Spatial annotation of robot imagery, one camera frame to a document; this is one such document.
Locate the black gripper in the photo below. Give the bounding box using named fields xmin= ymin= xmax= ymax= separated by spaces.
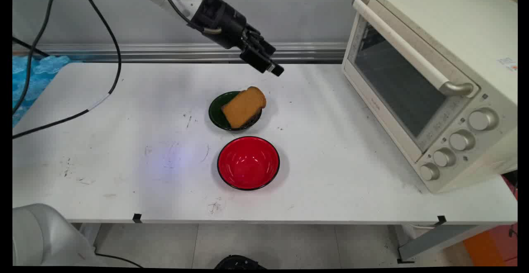
xmin=191 ymin=0 xmax=286 ymax=77

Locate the oven glass door with handle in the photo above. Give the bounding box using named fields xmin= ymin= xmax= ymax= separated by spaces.
xmin=342 ymin=0 xmax=481 ymax=164

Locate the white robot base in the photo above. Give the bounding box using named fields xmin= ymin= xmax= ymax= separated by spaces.
xmin=12 ymin=203 xmax=106 ymax=267

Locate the brown toast slice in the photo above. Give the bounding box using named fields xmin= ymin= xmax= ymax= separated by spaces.
xmin=221 ymin=86 xmax=267 ymax=129

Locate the dark green bowl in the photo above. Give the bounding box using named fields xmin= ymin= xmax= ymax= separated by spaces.
xmin=208 ymin=91 xmax=263 ymax=131

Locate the red bowl with black rim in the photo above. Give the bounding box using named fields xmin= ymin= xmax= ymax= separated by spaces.
xmin=217 ymin=136 xmax=281 ymax=191

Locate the cream toaster oven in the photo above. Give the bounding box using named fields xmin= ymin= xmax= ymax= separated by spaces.
xmin=342 ymin=0 xmax=518 ymax=194

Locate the smallest silver oven knob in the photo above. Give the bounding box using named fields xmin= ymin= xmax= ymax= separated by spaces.
xmin=419 ymin=162 xmax=440 ymax=181

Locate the black round floor object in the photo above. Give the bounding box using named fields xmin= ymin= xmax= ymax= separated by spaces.
xmin=214 ymin=255 xmax=267 ymax=269

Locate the largest silver oven knob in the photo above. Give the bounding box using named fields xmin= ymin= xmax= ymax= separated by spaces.
xmin=468 ymin=108 xmax=499 ymax=132

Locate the blue plastic sheet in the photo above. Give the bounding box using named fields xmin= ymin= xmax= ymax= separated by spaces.
xmin=12 ymin=55 xmax=71 ymax=127

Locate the white table leg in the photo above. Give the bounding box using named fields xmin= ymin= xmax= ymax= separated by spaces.
xmin=81 ymin=223 xmax=102 ymax=249

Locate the oven warning sticker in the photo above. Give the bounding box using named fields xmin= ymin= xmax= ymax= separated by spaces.
xmin=497 ymin=57 xmax=518 ymax=72

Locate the grey table brace bar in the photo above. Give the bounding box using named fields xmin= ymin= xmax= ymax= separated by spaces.
xmin=397 ymin=223 xmax=496 ymax=264

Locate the orange box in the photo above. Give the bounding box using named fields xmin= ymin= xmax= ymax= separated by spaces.
xmin=463 ymin=223 xmax=518 ymax=267

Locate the aluminium rail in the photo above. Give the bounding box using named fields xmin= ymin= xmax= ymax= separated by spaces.
xmin=12 ymin=43 xmax=348 ymax=64

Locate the black cable with white tape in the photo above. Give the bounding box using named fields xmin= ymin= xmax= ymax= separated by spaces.
xmin=12 ymin=0 xmax=122 ymax=138

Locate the plain black cable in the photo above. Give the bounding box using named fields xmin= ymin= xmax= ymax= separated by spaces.
xmin=12 ymin=0 xmax=63 ymax=116

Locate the black floor cable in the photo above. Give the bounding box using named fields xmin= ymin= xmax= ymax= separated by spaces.
xmin=94 ymin=252 xmax=143 ymax=268

